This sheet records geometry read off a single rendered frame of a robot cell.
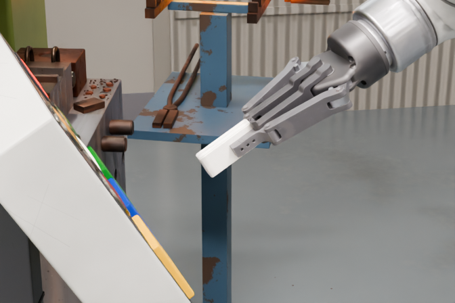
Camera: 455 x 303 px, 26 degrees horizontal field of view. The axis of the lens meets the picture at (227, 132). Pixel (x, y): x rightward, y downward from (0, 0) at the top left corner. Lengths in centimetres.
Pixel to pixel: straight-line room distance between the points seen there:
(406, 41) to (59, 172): 44
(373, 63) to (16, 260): 44
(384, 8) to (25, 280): 49
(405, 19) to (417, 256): 210
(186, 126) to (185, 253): 110
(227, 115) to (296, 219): 126
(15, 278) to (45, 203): 22
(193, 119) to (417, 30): 106
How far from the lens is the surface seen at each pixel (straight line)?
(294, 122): 108
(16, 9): 189
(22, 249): 106
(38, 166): 86
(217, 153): 109
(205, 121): 210
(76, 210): 88
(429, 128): 420
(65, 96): 166
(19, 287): 109
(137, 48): 413
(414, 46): 112
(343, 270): 305
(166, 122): 207
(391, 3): 112
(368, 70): 111
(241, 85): 232
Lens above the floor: 149
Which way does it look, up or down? 22 degrees down
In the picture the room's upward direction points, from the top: straight up
